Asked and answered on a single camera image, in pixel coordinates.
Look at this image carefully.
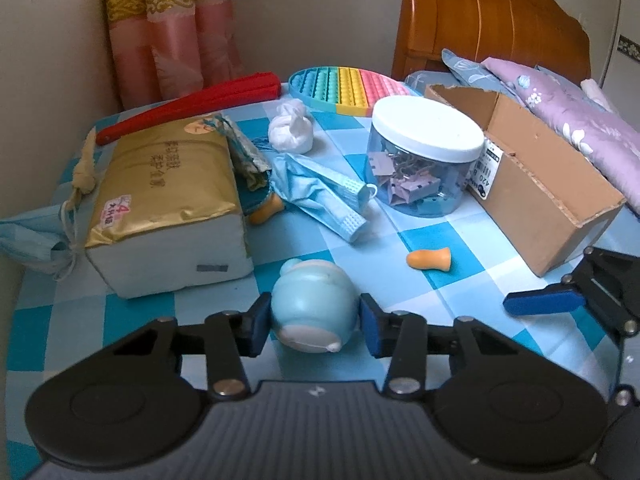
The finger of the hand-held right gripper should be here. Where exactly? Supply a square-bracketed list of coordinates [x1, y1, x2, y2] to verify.
[592, 345, 640, 480]
[502, 247, 640, 341]

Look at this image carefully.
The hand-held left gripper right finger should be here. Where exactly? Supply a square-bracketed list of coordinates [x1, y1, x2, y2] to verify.
[359, 292, 517, 402]

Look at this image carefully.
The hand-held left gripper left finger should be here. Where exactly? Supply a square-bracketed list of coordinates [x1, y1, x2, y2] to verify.
[112, 294, 273, 401]

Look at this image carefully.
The light blue squishy toy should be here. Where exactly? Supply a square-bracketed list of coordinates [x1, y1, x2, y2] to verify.
[270, 257, 361, 355]

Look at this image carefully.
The brown cardboard box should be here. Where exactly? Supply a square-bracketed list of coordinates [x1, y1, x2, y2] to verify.
[424, 82, 628, 278]

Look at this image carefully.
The patterned fabric pouch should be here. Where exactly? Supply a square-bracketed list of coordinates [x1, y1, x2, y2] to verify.
[202, 112, 286, 211]

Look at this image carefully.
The blue checkered tablecloth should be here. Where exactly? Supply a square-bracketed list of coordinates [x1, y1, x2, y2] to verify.
[7, 102, 640, 480]

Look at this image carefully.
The orange foam earplug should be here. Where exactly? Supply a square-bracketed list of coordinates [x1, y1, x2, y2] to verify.
[248, 194, 286, 226]
[406, 246, 453, 272]

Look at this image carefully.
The blue face mask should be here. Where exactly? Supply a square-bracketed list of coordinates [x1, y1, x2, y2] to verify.
[270, 152, 378, 245]
[0, 200, 82, 281]

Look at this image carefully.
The gold tissue pack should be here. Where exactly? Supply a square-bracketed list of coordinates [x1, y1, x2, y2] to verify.
[84, 115, 255, 301]

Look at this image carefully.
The purple floral pillow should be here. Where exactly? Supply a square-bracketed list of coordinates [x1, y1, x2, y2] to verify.
[480, 57, 640, 216]

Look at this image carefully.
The white cloth bundle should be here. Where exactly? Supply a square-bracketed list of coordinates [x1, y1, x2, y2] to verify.
[267, 99, 316, 153]

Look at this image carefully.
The clear jar with white lid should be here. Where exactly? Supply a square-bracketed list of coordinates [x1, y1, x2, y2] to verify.
[365, 96, 487, 218]

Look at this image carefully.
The red folding fan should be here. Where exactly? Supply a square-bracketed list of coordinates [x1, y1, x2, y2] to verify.
[95, 72, 282, 147]

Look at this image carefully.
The rainbow pop bubble toy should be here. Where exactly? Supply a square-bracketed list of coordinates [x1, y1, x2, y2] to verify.
[288, 65, 426, 118]

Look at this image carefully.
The blue floral pillow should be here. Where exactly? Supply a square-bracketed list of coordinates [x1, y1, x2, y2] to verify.
[404, 49, 506, 96]

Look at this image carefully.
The wooden headboard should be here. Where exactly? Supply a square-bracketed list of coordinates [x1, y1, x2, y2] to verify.
[391, 0, 592, 86]

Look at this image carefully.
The pink curtain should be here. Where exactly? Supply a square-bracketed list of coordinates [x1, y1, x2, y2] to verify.
[102, 0, 246, 111]

